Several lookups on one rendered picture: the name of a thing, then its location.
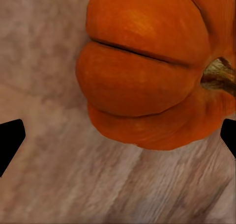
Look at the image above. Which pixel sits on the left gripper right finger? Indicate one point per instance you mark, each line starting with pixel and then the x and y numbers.
pixel 228 134

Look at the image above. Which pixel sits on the pumpkin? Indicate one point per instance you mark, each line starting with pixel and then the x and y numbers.
pixel 159 73

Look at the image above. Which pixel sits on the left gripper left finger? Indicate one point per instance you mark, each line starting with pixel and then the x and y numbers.
pixel 12 135

